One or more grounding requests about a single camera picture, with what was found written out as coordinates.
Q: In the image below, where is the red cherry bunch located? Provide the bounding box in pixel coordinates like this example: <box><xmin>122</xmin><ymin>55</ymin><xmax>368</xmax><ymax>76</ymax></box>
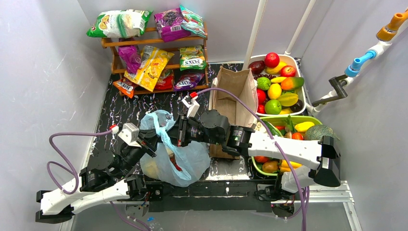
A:
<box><xmin>170</xmin><ymin>156</ymin><xmax>182</xmax><ymax>171</ymax></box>

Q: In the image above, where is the light blue plastic grocery bag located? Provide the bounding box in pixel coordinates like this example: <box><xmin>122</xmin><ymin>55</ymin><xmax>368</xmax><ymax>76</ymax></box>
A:
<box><xmin>140</xmin><ymin>110</ymin><xmax>210</xmax><ymax>187</ymax></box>

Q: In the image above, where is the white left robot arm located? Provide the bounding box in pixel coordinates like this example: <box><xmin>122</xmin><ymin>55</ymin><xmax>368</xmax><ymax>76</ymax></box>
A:
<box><xmin>35</xmin><ymin>125</ymin><xmax>159</xmax><ymax>224</ymax></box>

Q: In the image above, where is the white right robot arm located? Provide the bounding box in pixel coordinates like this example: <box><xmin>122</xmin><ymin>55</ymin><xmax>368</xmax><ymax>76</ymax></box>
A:
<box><xmin>166</xmin><ymin>110</ymin><xmax>341</xmax><ymax>193</ymax></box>

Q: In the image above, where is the brown paper bag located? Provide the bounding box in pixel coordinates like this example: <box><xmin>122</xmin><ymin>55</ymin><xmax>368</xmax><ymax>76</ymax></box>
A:
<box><xmin>208</xmin><ymin>66</ymin><xmax>259</xmax><ymax>160</ymax></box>

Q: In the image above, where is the purple Fox's candy bag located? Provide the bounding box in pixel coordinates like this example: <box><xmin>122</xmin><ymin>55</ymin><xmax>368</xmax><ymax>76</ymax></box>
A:
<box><xmin>173</xmin><ymin>72</ymin><xmax>205</xmax><ymax>91</ymax></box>

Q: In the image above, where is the orange snack bag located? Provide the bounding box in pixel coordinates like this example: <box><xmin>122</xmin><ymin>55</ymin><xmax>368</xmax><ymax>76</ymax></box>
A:
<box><xmin>113</xmin><ymin>78</ymin><xmax>137</xmax><ymax>98</ymax></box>

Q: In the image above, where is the yellow snack bag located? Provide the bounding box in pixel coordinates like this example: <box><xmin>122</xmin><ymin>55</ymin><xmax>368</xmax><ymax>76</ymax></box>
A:
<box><xmin>124</xmin><ymin>46</ymin><xmax>174</xmax><ymax>92</ymax></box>

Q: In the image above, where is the green Fox's candy bag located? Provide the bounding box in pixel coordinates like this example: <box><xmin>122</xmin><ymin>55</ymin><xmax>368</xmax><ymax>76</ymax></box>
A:
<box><xmin>178</xmin><ymin>45</ymin><xmax>207</xmax><ymax>71</ymax></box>

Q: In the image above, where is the purple snack bag middle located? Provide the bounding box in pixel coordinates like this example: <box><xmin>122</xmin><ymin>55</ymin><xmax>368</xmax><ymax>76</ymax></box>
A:
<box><xmin>118</xmin><ymin>45</ymin><xmax>141</xmax><ymax>74</ymax></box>

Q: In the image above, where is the purple snack bag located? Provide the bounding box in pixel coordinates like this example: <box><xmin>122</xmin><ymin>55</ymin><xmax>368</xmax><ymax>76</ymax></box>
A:
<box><xmin>154</xmin><ymin>8</ymin><xmax>191</xmax><ymax>42</ymax></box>
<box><xmin>118</xmin><ymin>45</ymin><xmax>141</xmax><ymax>74</ymax></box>

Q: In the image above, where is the green red snack bag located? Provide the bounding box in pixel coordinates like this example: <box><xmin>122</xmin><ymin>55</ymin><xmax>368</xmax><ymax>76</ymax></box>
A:
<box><xmin>179</xmin><ymin>5</ymin><xmax>206</xmax><ymax>38</ymax></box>

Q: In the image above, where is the purple snack bag top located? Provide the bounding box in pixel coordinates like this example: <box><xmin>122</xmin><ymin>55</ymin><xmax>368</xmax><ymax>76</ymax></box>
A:
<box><xmin>154</xmin><ymin>8</ymin><xmax>191</xmax><ymax>42</ymax></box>

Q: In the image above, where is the green white chips bag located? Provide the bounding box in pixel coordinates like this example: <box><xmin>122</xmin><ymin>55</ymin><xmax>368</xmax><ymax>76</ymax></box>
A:
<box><xmin>86</xmin><ymin>9</ymin><xmax>152</xmax><ymax>39</ymax></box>

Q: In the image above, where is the orange tomato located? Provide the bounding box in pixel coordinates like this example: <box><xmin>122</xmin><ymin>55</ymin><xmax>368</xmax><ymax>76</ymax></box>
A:
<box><xmin>254</xmin><ymin>156</ymin><xmax>270</xmax><ymax>164</ymax></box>

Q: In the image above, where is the lime green apple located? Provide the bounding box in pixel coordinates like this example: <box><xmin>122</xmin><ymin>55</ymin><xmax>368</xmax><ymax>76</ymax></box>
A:
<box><xmin>264</xmin><ymin>99</ymin><xmax>282</xmax><ymax>115</ymax></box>

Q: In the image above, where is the brown kiwi potato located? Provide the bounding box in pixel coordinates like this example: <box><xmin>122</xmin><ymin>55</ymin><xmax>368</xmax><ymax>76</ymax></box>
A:
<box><xmin>262</xmin><ymin>160</ymin><xmax>280</xmax><ymax>173</ymax></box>

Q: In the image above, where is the wooden snack shelf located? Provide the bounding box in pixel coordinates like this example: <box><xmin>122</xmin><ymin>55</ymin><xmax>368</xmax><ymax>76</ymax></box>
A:
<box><xmin>101</xmin><ymin>27</ymin><xmax>208</xmax><ymax>78</ymax></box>

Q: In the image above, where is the dark red plum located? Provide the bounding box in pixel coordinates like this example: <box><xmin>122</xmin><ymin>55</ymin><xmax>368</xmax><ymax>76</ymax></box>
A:
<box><xmin>248</xmin><ymin>60</ymin><xmax>266</xmax><ymax>76</ymax></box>

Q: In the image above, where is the green vegetable basket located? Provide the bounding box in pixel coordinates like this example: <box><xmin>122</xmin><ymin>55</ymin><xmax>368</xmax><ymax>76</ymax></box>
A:
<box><xmin>250</xmin><ymin>115</ymin><xmax>322</xmax><ymax>177</ymax></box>

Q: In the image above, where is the yellow bell pepper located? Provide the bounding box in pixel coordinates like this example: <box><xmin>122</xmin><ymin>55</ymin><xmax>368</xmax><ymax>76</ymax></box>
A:
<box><xmin>280</xmin><ymin>159</ymin><xmax>303</xmax><ymax>169</ymax></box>

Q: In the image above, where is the yellow green starfruit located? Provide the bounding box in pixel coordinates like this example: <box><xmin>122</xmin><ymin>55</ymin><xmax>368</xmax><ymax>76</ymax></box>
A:
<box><xmin>277</xmin><ymin>93</ymin><xmax>299</xmax><ymax>107</ymax></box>

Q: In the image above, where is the red carrot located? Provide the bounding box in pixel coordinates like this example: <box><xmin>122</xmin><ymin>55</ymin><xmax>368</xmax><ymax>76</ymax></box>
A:
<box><xmin>291</xmin><ymin>132</ymin><xmax>304</xmax><ymax>140</ymax></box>

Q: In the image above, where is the yellow lemon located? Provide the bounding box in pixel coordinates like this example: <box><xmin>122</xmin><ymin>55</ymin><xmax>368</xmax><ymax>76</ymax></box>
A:
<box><xmin>265</xmin><ymin>61</ymin><xmax>287</xmax><ymax>75</ymax></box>

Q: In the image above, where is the mango orange green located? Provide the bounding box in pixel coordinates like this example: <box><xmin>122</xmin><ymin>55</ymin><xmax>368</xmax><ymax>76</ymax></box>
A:
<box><xmin>280</xmin><ymin>77</ymin><xmax>305</xmax><ymax>90</ymax></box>

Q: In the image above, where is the red apple top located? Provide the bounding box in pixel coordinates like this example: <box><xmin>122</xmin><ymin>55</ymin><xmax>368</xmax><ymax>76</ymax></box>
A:
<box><xmin>264</xmin><ymin>52</ymin><xmax>280</xmax><ymax>68</ymax></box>

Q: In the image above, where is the red apple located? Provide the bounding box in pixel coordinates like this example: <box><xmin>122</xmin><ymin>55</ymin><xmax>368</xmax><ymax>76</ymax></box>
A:
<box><xmin>280</xmin><ymin>65</ymin><xmax>296</xmax><ymax>77</ymax></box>
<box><xmin>264</xmin><ymin>52</ymin><xmax>280</xmax><ymax>68</ymax></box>

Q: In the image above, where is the red apple right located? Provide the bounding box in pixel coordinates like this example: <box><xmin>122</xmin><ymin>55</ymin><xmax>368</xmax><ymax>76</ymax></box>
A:
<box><xmin>280</xmin><ymin>65</ymin><xmax>296</xmax><ymax>77</ymax></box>

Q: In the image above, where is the green netted melon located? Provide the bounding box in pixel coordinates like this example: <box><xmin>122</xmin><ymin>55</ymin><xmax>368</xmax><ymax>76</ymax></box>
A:
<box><xmin>304</xmin><ymin>124</ymin><xmax>339</xmax><ymax>141</ymax></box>

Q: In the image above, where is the white pipe left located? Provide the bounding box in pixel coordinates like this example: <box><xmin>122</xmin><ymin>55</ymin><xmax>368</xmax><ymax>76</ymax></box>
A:
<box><xmin>242</xmin><ymin>0</ymin><xmax>268</xmax><ymax>70</ymax></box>

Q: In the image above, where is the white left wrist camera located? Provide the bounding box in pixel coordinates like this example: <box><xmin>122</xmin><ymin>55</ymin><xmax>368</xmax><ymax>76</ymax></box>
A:
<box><xmin>110</xmin><ymin>123</ymin><xmax>141</xmax><ymax>147</ymax></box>

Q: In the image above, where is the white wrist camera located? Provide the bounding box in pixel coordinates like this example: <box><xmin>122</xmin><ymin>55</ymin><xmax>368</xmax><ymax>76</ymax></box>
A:
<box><xmin>182</xmin><ymin>92</ymin><xmax>200</xmax><ymax>118</ymax></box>
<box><xmin>110</xmin><ymin>123</ymin><xmax>141</xmax><ymax>147</ymax></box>

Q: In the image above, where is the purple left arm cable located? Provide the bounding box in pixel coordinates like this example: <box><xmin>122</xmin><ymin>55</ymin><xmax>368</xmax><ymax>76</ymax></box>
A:
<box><xmin>46</xmin><ymin>126</ymin><xmax>119</xmax><ymax>195</ymax></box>

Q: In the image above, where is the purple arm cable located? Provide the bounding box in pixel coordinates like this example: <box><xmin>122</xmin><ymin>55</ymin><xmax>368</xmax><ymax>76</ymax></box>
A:
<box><xmin>196</xmin><ymin>88</ymin><xmax>310</xmax><ymax>231</ymax></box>
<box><xmin>46</xmin><ymin>126</ymin><xmax>119</xmax><ymax>195</ymax></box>

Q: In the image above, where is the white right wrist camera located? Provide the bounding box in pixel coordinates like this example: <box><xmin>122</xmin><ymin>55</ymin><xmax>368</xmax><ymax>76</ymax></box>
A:
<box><xmin>182</xmin><ymin>92</ymin><xmax>200</xmax><ymax>118</ymax></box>

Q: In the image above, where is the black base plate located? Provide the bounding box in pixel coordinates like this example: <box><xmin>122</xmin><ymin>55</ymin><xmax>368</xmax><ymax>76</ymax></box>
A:
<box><xmin>146</xmin><ymin>179</ymin><xmax>277</xmax><ymax>212</ymax></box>

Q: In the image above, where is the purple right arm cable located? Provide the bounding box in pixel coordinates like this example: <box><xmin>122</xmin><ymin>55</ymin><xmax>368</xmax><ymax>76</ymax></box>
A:
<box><xmin>196</xmin><ymin>88</ymin><xmax>310</xmax><ymax>231</ymax></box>

